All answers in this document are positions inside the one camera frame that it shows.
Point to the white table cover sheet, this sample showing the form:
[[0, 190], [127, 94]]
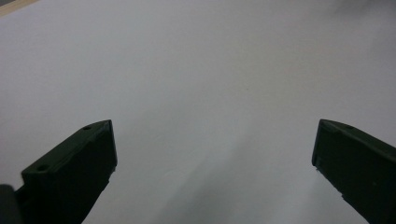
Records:
[[199, 77]]

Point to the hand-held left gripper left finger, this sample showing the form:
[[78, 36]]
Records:
[[68, 174]]

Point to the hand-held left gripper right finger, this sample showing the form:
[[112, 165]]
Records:
[[358, 168]]

